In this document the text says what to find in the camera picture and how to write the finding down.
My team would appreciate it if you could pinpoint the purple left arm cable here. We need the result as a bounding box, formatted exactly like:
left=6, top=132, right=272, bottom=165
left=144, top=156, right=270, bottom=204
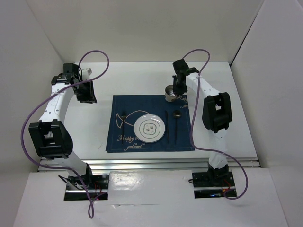
left=21, top=50, right=110, bottom=219

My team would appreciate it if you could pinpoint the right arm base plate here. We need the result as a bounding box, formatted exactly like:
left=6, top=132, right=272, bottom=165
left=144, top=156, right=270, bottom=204
left=188, top=171, right=237, bottom=199

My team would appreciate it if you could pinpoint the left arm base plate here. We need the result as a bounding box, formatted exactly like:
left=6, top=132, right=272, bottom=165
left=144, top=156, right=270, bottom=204
left=58, top=174, right=109, bottom=201

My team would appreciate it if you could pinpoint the black spoon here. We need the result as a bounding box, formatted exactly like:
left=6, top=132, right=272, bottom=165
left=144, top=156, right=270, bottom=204
left=173, top=110, right=182, bottom=145

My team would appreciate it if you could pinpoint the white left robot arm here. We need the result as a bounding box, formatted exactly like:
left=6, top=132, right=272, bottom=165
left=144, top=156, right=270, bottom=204
left=28, top=63, right=97, bottom=189

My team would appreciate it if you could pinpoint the black fork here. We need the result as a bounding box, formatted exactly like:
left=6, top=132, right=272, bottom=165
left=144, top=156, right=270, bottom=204
left=121, top=111, right=126, bottom=145

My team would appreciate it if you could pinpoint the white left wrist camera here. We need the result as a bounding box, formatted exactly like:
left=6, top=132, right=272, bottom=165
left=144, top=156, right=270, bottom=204
left=79, top=68, right=92, bottom=81

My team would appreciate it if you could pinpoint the black table knife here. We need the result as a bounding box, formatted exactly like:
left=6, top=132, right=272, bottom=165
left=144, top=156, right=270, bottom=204
left=164, top=110, right=169, bottom=144

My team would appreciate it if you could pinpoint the white round plate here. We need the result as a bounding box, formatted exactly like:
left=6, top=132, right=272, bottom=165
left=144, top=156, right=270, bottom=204
left=134, top=114, right=166, bottom=143

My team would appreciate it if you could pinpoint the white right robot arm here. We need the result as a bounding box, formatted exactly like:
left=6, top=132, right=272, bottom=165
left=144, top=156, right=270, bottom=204
left=173, top=59, right=232, bottom=186

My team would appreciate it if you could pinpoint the navy fish placemat cloth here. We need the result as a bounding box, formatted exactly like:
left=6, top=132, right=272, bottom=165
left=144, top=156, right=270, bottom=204
left=106, top=95, right=194, bottom=153

